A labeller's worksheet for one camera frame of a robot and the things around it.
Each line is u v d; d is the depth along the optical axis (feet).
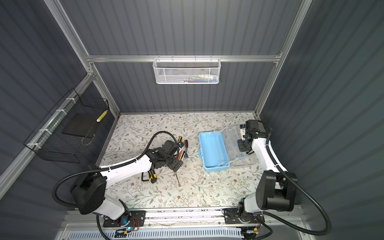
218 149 3.07
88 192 1.47
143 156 1.92
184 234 2.53
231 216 2.41
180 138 3.41
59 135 2.29
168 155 2.19
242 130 2.64
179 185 2.77
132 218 2.38
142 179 2.84
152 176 2.84
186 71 3.67
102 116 2.66
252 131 2.21
